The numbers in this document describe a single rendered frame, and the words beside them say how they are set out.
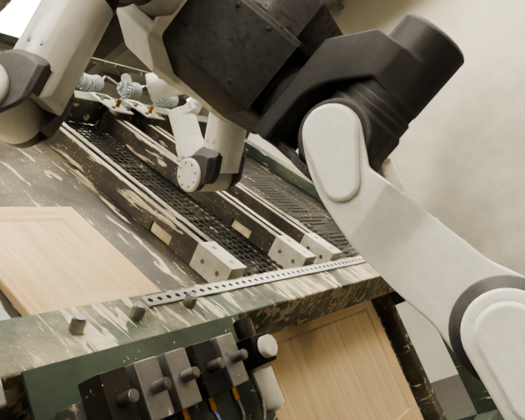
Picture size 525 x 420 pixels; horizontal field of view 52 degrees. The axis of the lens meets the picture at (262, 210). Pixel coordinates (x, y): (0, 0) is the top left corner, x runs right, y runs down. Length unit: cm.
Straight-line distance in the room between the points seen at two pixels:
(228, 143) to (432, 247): 58
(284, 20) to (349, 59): 12
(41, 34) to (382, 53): 46
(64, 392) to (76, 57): 48
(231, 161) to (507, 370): 73
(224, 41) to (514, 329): 56
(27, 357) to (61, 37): 46
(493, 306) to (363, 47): 40
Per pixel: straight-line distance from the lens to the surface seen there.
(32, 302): 106
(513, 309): 71
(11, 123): 78
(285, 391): 165
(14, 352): 89
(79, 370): 91
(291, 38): 83
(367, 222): 75
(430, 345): 490
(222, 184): 125
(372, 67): 81
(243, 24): 85
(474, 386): 246
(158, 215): 148
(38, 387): 87
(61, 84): 77
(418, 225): 76
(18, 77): 75
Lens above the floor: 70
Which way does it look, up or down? 15 degrees up
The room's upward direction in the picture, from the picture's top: 22 degrees counter-clockwise
